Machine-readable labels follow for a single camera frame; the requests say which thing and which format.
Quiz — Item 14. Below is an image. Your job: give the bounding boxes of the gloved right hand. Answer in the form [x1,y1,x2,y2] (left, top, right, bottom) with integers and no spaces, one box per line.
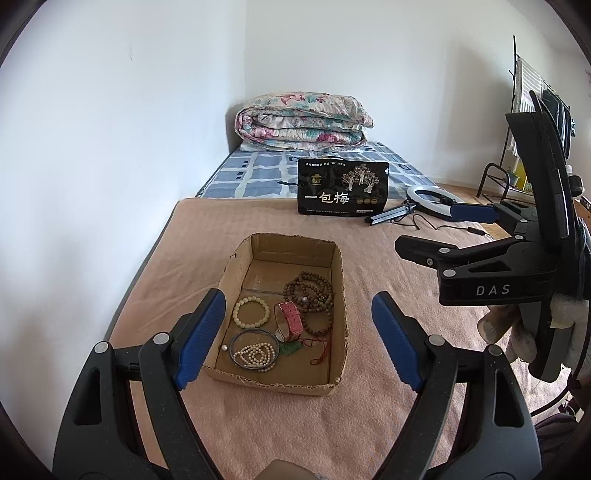
[477,294,589,370]

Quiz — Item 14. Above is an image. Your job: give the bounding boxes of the black ring light cable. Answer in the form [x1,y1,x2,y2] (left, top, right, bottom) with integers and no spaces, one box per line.
[392,212,494,239]

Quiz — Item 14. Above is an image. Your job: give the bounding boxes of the white pearl necklace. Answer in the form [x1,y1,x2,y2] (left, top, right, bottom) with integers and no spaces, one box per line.
[221,340,279,374]

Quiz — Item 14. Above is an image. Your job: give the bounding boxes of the brown wooden bead necklace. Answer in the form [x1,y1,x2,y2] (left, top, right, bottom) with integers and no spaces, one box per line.
[282,271,335,338]

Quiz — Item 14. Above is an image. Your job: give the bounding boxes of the striped hanging garment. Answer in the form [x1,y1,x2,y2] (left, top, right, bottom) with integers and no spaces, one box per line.
[511,55,544,113]

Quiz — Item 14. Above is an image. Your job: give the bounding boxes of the pink fleece blanket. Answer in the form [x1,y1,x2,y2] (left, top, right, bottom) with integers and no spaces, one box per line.
[110,198,484,479]

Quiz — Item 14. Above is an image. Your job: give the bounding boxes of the cream jade bead bracelet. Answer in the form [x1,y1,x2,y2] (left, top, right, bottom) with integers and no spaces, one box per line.
[232,296,271,330]

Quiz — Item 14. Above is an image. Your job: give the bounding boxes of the dark hanging clothes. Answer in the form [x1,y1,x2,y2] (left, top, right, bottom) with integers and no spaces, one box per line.
[542,88,576,159]

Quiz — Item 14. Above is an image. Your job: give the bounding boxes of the white ring light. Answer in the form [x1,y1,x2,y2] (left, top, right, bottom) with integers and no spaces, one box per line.
[406,185,464,220]

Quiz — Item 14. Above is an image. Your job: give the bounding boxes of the dark blue bangle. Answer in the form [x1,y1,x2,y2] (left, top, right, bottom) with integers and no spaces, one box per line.
[228,328,280,372]

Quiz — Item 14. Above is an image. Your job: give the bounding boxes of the floral folded quilt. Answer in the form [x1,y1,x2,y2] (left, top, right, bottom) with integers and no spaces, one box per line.
[235,91,374,152]

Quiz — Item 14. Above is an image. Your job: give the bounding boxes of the black snack bag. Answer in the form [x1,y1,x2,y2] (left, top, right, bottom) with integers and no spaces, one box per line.
[297,157,390,217]

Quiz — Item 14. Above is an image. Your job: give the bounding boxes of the black metal clothes rack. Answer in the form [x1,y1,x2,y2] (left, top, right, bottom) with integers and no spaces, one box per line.
[477,37,559,201]

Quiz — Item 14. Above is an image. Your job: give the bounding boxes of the red strap wristwatch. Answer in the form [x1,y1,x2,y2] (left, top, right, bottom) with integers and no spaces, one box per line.
[273,301,304,343]

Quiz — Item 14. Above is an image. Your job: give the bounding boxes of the green jade pendant red cord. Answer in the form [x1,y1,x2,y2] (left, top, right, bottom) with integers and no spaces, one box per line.
[279,336,337,367]

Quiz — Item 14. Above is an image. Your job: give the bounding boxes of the yellow green carton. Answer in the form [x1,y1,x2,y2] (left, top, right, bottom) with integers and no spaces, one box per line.
[509,157,532,192]

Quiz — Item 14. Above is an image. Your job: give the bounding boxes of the cardboard box tray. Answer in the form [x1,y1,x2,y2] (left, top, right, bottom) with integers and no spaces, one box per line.
[204,233,349,397]

